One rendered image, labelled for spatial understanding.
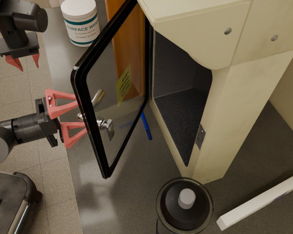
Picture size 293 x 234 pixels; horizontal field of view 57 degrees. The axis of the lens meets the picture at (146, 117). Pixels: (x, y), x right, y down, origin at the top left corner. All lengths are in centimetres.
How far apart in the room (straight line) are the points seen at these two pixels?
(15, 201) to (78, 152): 86
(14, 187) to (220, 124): 136
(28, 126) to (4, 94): 187
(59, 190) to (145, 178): 113
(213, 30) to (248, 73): 12
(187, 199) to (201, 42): 28
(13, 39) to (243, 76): 59
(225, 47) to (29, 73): 229
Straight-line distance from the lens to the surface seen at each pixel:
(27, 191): 165
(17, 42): 81
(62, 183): 188
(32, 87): 243
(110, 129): 57
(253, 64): 42
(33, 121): 60
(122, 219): 76
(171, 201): 52
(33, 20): 73
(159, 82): 80
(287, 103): 102
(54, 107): 55
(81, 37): 113
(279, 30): 40
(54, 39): 123
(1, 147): 55
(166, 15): 29
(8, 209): 166
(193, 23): 31
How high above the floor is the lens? 167
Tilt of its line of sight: 55 degrees down
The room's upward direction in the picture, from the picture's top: straight up
